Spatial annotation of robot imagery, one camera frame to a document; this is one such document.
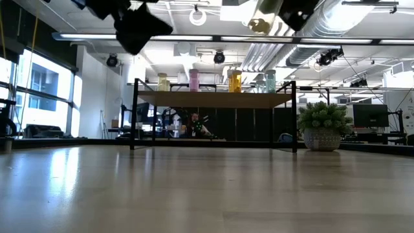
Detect green plant in patterned pot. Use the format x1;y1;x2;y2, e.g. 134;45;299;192
297;101;354;152

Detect silver ventilation duct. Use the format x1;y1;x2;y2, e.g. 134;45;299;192
284;0;378;67

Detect wooden shelf black metal legs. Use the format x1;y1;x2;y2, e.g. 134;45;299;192
129;78;298;153

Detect black track light cluster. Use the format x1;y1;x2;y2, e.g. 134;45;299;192
316;48;344;67

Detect black couch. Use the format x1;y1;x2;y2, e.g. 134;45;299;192
24;124;65;139

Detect long ceiling light strip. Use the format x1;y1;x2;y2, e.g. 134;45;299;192
51;31;414;45

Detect white coiled cable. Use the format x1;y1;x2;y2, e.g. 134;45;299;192
189;8;208;27

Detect pink medicine bottle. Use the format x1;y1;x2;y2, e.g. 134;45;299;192
189;68;201;93

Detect person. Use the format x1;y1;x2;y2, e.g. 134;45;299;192
186;112;214;139

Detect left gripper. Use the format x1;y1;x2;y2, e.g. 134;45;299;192
106;0;174;55

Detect black ceiling spotlight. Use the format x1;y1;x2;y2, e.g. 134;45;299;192
106;53;119;68
213;50;226;65

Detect black aluminium table frame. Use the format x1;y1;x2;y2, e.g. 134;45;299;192
0;137;414;158

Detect black computer monitor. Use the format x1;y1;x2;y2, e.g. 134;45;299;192
352;103;389;128

